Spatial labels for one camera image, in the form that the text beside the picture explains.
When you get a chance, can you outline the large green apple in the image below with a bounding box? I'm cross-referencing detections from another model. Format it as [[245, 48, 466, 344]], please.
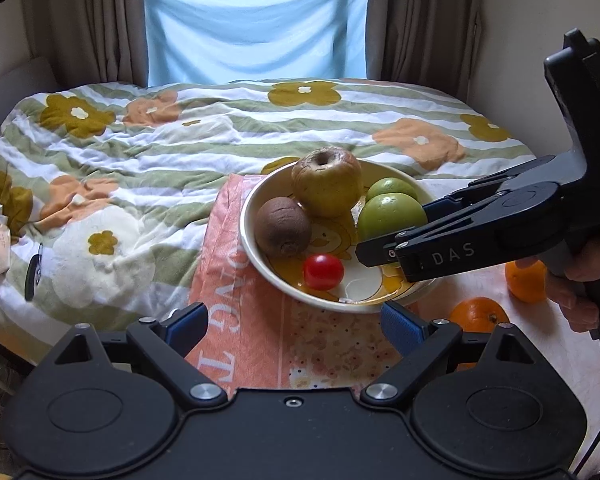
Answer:
[[356, 193, 428, 242]]

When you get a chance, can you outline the red cherry tomato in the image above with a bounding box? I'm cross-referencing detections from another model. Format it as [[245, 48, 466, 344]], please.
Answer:
[[302, 254, 344, 290]]

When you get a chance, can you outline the grey bed headboard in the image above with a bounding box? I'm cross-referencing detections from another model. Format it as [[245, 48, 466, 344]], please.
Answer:
[[0, 58, 60, 127]]

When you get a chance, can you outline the black round disc object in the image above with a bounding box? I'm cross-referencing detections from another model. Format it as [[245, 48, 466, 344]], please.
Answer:
[[23, 244, 44, 301]]

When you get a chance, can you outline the right brown curtain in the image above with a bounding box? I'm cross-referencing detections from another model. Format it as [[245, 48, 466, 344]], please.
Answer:
[[365, 0, 482, 101]]

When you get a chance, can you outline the floral striped duvet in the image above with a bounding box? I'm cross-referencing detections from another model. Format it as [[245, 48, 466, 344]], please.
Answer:
[[0, 79, 532, 363]]

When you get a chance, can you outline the brown curtain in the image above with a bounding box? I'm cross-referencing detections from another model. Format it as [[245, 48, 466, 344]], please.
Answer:
[[21, 0, 148, 88], [365, 0, 482, 101]]

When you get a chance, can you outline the black cable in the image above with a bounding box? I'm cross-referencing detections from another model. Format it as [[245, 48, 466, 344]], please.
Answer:
[[571, 398, 600, 480]]

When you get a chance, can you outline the large brownish yellow apple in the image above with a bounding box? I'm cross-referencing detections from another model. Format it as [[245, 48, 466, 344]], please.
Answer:
[[291, 146, 363, 218]]

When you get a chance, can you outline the small green apple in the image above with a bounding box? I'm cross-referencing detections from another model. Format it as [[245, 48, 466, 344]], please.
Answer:
[[366, 178, 418, 202]]

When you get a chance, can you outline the brown kiwi fruit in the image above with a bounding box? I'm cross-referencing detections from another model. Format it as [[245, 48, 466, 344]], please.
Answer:
[[254, 197, 312, 257]]

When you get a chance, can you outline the light blue window cloth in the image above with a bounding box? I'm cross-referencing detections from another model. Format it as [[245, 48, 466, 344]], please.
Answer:
[[145, 0, 368, 87]]

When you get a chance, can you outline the medium orange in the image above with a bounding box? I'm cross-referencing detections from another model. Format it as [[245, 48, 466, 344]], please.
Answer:
[[448, 296, 511, 373]]

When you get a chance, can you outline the cream yellow ceramic bowl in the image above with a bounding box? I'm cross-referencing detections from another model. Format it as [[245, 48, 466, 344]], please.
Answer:
[[239, 157, 440, 313]]

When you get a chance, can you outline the white pink towel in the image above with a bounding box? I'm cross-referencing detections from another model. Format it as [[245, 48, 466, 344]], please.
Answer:
[[187, 176, 600, 439]]

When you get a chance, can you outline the left brown curtain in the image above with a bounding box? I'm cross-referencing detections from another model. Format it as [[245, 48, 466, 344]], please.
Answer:
[[21, 0, 148, 88]]

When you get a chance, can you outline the person's right hand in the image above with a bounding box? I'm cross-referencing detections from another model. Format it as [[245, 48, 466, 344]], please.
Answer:
[[545, 242, 600, 333]]

